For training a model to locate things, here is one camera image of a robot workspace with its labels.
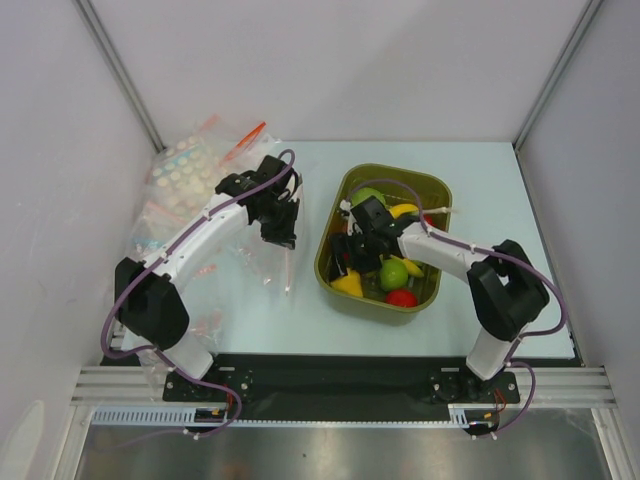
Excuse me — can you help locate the yellow lemon toy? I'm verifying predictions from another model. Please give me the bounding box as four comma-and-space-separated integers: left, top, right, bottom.
330, 269, 364, 298

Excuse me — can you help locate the green apple toy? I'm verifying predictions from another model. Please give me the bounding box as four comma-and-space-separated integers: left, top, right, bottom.
378, 258, 409, 292

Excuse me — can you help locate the olive green plastic bin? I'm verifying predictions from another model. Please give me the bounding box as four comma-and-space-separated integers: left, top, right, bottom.
315, 163, 453, 322

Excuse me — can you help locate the green cabbage toy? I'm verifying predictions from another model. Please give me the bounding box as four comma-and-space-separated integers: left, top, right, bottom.
350, 187, 387, 208

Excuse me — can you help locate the long yellow banana toy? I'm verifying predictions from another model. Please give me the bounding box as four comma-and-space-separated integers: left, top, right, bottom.
391, 255, 425, 278

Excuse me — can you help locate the green onion toy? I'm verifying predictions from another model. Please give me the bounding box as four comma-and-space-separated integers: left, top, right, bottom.
421, 207, 460, 216

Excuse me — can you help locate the clear zip top bag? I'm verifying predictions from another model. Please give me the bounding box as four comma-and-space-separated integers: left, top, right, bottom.
225, 171, 306, 297

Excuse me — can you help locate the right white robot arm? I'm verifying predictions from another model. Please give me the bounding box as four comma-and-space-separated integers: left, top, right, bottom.
326, 196, 549, 401

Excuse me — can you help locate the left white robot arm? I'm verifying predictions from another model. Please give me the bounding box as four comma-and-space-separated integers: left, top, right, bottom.
108, 157, 303, 400

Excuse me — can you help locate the pile of zip bags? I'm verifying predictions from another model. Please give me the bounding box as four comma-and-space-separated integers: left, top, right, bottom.
101, 115, 295, 360

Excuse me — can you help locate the small yellow banana toy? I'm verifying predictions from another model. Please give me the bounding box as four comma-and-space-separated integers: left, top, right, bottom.
389, 203, 420, 219

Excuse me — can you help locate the red tomato toy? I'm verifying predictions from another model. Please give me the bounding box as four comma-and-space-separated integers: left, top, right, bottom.
385, 288, 418, 308

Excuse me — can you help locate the red apple toy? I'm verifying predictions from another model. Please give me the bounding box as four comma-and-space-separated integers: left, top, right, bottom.
421, 214, 436, 228

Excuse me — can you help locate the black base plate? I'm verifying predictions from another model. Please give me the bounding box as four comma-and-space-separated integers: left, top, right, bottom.
142, 354, 530, 422

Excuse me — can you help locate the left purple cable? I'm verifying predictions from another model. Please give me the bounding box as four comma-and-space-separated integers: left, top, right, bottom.
99, 148, 297, 441

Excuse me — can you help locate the aluminium frame rail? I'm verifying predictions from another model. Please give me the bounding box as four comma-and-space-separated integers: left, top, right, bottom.
71, 366, 616, 408

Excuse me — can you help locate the white slotted cable duct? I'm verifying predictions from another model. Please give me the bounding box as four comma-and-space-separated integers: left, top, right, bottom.
91, 405, 236, 427

